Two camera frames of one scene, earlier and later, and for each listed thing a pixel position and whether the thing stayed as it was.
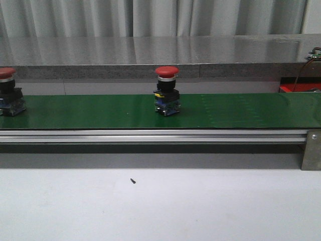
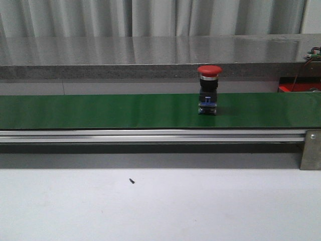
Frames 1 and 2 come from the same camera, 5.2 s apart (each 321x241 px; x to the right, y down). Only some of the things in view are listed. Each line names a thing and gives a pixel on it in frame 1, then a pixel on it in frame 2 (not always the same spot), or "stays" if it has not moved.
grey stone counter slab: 267,55 stays
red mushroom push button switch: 12,99 -> 207,99
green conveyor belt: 260,110 stays
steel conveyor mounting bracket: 312,158 stays
